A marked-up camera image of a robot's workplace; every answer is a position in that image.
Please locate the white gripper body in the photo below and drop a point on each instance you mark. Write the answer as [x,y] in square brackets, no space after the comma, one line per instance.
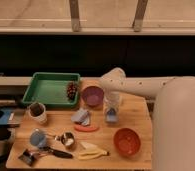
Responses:
[111,101]

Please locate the blue sponge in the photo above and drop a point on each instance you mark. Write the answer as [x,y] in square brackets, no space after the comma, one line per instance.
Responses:
[111,116]

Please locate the purple bowl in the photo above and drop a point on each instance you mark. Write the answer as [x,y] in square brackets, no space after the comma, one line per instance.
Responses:
[92,96]

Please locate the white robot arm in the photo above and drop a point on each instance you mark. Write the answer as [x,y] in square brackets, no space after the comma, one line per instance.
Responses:
[173,118]

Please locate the orange bowl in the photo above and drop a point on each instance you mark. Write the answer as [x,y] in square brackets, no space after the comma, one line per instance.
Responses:
[127,142]

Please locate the brown pine cone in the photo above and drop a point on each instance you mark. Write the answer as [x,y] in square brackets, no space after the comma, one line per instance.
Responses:
[72,89]

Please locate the orange carrot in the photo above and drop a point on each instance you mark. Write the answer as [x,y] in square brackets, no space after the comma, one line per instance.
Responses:
[81,128]

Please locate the yellow banana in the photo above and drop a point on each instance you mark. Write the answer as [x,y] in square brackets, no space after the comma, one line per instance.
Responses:
[91,151]

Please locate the metal measuring cup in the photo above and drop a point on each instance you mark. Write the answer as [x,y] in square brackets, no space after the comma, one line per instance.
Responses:
[67,139]

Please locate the green plastic tray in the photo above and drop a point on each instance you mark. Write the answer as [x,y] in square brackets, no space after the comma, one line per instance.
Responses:
[50,89]

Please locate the white mug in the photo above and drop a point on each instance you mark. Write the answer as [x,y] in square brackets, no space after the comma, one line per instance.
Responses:
[37,111]

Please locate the small dark metal object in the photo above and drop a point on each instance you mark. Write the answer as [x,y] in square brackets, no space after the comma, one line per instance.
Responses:
[27,157]

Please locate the blue book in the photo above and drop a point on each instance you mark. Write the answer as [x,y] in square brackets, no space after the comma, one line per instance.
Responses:
[10,117]

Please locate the black handled tool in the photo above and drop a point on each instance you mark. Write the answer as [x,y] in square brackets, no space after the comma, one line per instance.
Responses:
[57,153]

